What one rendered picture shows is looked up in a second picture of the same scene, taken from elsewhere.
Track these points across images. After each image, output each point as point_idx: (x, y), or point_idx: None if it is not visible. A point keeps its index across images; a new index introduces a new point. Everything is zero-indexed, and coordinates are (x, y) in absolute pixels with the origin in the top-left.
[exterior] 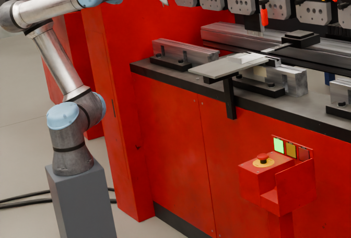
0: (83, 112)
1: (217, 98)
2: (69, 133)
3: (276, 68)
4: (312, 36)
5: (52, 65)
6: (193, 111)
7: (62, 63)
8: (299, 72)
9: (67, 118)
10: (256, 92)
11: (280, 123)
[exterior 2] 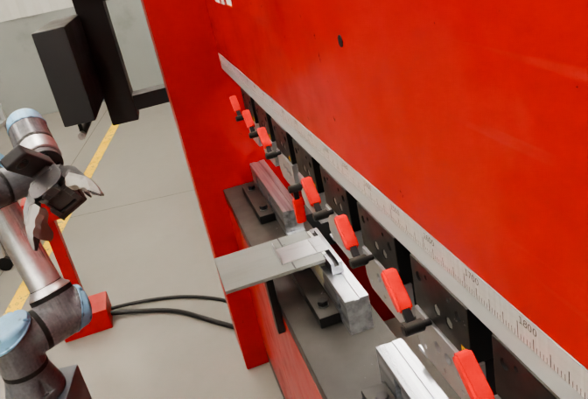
0: (38, 329)
1: None
2: (10, 362)
3: (331, 278)
4: None
5: (10, 255)
6: (262, 286)
7: (22, 255)
8: (353, 299)
9: (2, 345)
10: (307, 304)
11: (312, 381)
